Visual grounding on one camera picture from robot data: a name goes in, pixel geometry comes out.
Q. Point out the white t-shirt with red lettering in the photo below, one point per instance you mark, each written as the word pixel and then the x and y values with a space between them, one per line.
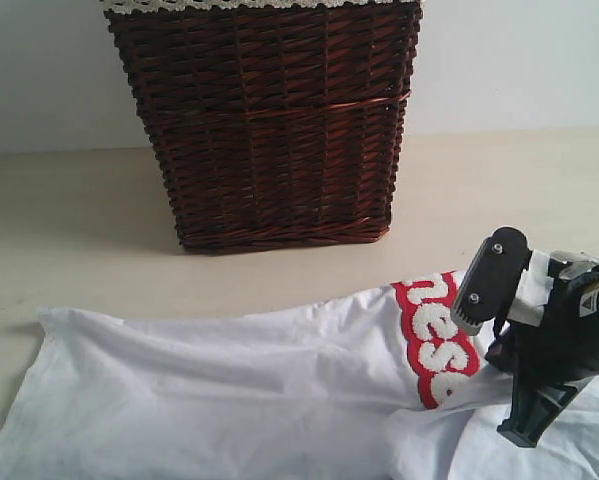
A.
pixel 376 385

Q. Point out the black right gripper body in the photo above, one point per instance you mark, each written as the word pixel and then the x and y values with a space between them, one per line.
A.
pixel 548 364

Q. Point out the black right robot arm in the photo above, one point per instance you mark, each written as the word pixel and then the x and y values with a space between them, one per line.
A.
pixel 586 288

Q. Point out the grey fabric liner lace trim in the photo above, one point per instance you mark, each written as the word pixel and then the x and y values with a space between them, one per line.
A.
pixel 126 7

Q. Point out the dark brown wicker basket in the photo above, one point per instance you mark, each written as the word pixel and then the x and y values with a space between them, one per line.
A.
pixel 273 128

